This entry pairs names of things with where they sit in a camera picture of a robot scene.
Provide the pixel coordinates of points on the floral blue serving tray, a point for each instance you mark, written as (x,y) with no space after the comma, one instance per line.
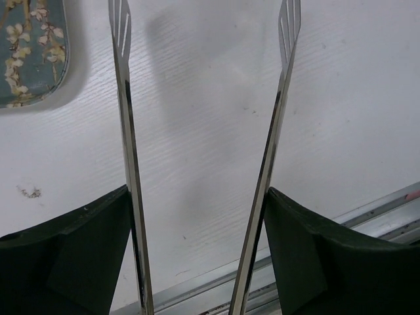
(34,51)

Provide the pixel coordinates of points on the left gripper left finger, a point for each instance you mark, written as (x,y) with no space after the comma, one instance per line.
(69,264)

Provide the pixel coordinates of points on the stainless steel tongs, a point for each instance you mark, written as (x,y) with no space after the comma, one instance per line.
(289,25)

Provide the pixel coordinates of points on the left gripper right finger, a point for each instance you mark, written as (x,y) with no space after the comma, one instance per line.
(322,267)

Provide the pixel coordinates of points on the aluminium frame rail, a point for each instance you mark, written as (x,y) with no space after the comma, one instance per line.
(393,218)

